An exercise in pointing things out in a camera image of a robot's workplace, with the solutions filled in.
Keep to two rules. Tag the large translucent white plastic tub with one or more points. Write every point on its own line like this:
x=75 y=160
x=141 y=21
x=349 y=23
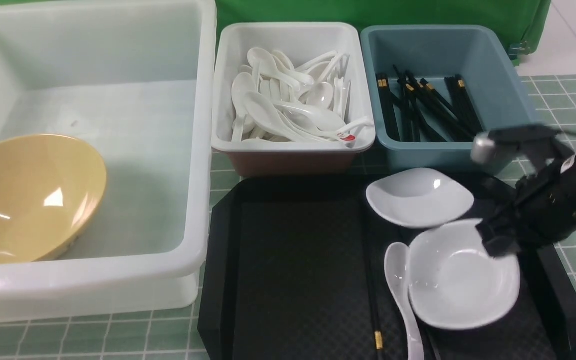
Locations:
x=133 y=79

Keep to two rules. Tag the white rectangular spoon bin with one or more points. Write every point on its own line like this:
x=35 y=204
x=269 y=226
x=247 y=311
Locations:
x=301 y=42

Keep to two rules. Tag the blue-grey chopstick bin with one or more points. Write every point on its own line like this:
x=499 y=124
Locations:
x=433 y=53

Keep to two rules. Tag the green cloth backdrop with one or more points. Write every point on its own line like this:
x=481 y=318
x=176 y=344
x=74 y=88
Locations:
x=519 y=24

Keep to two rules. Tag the green checkered table mat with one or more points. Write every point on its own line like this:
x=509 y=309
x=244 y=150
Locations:
x=171 y=334

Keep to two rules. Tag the white square dish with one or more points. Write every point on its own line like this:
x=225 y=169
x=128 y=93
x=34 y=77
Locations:
x=419 y=198
x=454 y=283

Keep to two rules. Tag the white ceramic soup spoon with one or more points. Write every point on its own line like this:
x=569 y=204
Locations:
x=396 y=260

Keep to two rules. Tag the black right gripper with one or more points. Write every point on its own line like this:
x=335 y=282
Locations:
x=542 y=211

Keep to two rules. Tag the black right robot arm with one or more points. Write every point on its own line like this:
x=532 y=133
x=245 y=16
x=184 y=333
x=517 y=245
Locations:
x=542 y=211

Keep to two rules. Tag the bundle of black chopsticks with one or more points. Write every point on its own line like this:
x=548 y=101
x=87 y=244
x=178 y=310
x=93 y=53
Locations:
x=414 y=110

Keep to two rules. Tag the pile of white soup spoons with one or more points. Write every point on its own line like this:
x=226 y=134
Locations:
x=275 y=101

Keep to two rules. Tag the black chopstick with gold band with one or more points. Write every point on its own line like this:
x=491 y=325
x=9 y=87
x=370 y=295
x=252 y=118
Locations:
x=375 y=319

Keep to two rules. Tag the yellow noodle bowl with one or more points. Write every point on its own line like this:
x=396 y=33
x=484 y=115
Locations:
x=51 y=187

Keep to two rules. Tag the black plastic serving tray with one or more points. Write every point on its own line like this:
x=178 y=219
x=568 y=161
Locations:
x=285 y=279

